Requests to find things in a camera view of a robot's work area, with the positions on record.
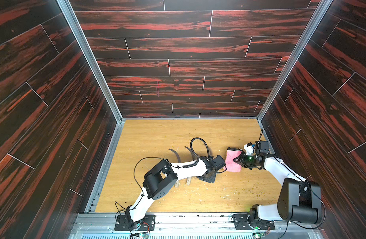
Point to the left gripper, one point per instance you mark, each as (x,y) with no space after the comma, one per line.
(213,179)

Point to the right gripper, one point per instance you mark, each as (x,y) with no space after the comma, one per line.
(241,159)

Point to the pink rag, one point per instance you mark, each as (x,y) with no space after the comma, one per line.
(231,154)

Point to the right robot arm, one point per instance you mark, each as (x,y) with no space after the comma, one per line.
(300,200)

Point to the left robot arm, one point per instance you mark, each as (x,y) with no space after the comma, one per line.
(160,179)

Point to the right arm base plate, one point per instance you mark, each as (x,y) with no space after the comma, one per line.
(247,222)

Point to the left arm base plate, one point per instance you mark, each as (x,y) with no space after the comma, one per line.
(124,223)

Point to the aluminium front rail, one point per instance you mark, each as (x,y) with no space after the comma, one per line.
(186,226)

